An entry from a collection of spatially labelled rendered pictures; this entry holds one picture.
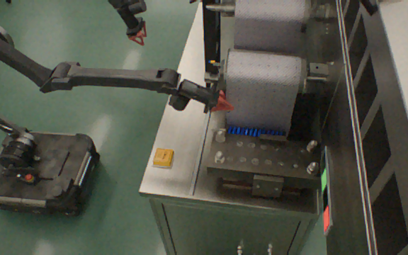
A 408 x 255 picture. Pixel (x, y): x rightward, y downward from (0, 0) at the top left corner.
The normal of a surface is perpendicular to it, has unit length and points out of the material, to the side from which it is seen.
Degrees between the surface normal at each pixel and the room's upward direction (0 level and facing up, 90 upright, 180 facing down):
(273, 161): 0
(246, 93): 90
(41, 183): 0
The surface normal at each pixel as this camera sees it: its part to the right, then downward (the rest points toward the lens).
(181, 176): -0.03, -0.64
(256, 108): -0.16, 0.76
